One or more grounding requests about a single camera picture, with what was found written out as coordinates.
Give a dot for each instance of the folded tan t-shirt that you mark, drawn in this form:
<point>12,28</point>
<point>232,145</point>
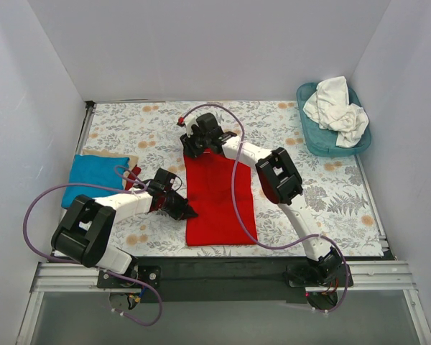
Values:
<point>132,164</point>

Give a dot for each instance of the teal plastic basket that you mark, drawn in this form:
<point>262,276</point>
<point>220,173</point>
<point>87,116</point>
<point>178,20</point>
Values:
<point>322,142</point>

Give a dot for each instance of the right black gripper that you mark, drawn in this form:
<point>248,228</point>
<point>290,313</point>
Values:
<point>191,146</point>

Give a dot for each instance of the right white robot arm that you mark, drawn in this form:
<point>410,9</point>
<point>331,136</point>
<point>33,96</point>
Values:
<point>281,183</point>

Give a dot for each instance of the folded dark red t-shirt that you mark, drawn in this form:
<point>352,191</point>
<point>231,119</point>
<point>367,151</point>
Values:
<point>131,176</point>

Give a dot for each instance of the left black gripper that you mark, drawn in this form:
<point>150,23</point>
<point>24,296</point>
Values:
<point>177,207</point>

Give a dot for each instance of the white crumpled t-shirt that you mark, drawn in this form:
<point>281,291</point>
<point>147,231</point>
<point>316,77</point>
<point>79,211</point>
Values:
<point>329,106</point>

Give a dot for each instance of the floral table mat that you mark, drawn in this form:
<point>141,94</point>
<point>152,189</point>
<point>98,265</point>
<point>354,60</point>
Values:
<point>335,190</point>

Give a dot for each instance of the aluminium frame rail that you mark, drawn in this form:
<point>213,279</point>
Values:
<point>65,306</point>

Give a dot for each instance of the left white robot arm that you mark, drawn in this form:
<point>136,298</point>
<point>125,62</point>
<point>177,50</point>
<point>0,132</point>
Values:
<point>84,232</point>

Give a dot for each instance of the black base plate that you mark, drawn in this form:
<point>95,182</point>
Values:
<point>213,279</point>

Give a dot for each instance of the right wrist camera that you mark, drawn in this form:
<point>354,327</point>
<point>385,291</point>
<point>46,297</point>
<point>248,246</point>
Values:
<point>188,123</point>

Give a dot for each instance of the folded blue t-shirt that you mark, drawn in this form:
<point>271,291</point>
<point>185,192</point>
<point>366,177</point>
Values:
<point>94,170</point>

